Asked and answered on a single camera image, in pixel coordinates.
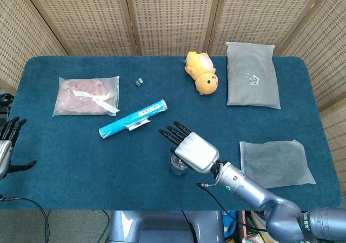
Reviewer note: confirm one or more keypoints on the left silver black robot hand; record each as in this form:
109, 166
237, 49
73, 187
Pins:
6, 145

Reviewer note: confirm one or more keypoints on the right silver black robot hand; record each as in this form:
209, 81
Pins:
197, 152

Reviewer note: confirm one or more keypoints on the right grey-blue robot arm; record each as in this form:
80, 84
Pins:
256, 194

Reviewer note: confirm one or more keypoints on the clear glass jar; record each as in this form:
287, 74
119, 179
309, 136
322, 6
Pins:
177, 168

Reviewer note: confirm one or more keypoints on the dark equipment beside table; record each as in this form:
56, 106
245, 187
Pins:
5, 105

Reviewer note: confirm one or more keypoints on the teal rolled tube package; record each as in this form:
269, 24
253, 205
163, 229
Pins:
129, 120

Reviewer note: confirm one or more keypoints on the blue table mat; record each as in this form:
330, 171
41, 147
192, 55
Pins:
81, 159

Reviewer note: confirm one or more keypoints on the blue packet on floor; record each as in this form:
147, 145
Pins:
229, 222

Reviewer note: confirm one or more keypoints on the small grey frosted bag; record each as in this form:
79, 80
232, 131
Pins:
275, 164

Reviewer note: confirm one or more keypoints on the yellow plush toy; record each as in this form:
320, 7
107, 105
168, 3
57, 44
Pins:
202, 73

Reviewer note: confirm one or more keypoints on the grey-blue robot torso base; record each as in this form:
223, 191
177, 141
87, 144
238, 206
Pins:
162, 226

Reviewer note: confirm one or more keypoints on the small dark cube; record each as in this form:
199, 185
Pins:
139, 82

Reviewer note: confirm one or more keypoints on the large grey frosted bag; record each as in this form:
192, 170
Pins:
251, 78

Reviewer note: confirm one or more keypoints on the pink clothing in clear bag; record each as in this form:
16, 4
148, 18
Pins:
85, 95

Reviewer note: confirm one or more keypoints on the pile of papers and boxes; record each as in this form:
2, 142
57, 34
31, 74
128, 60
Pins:
254, 235

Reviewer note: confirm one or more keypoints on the woven bamboo folding screen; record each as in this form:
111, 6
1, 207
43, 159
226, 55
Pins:
173, 16

